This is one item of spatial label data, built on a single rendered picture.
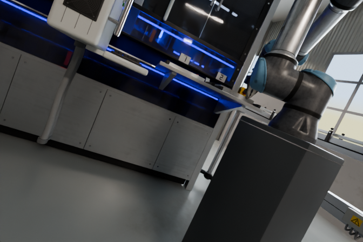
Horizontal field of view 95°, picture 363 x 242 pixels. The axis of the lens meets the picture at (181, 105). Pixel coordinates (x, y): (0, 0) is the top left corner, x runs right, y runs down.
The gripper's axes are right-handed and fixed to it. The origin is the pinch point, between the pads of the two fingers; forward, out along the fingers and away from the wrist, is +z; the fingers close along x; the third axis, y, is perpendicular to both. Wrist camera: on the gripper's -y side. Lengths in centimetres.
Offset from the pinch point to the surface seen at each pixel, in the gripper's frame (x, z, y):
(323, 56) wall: -208, -149, 155
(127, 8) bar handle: 80, -8, -16
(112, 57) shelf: 79, 13, -16
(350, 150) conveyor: -82, 4, -12
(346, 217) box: -79, 43, -28
